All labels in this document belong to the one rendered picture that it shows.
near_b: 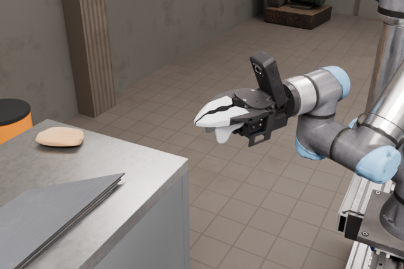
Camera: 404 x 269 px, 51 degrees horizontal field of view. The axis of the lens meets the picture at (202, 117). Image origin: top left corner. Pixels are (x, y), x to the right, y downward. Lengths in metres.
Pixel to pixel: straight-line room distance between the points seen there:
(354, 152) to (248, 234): 1.85
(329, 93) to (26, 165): 0.94
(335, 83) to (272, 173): 2.33
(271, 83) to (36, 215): 0.70
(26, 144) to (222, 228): 1.48
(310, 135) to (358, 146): 0.11
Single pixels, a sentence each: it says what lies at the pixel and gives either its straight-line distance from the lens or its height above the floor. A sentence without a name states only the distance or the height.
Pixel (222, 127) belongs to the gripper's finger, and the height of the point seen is 1.44.
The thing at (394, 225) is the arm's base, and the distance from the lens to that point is 1.18.
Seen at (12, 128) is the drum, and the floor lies 0.52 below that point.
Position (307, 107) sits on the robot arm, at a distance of 0.83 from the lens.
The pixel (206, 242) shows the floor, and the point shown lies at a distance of 2.58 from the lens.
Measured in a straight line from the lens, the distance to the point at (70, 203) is 1.18.
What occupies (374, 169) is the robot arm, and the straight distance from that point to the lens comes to 0.84.
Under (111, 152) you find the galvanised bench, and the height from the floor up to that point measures 1.05.
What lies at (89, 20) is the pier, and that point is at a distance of 3.76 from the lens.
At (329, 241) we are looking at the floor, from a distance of 2.70.
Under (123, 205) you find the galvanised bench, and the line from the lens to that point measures 1.18.
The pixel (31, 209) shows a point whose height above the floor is 1.07.
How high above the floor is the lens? 1.78
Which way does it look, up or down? 27 degrees down
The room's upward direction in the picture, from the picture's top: straight up
